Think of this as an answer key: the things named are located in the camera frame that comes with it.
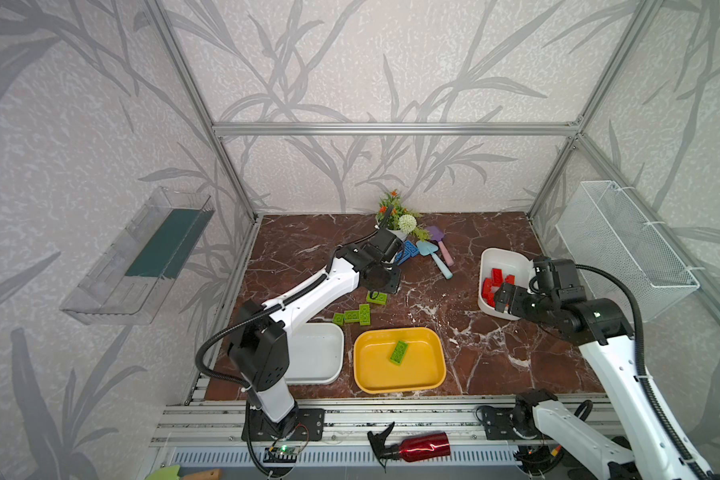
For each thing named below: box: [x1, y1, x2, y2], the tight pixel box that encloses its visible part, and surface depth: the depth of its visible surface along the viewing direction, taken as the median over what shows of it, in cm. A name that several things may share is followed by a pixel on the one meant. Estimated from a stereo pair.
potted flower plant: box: [375, 189, 430, 242], surface depth 102 cm
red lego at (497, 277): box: [491, 268, 503, 287], surface depth 104 cm
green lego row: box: [332, 304, 371, 326], surface depth 93 cm
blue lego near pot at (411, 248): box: [403, 240, 419, 257], surface depth 110 cm
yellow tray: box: [353, 327, 447, 394], surface depth 84 cm
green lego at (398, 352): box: [390, 340, 408, 365], surface depth 86 cm
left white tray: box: [285, 322, 345, 386], surface depth 82 cm
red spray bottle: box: [367, 422, 451, 473], surface depth 69 cm
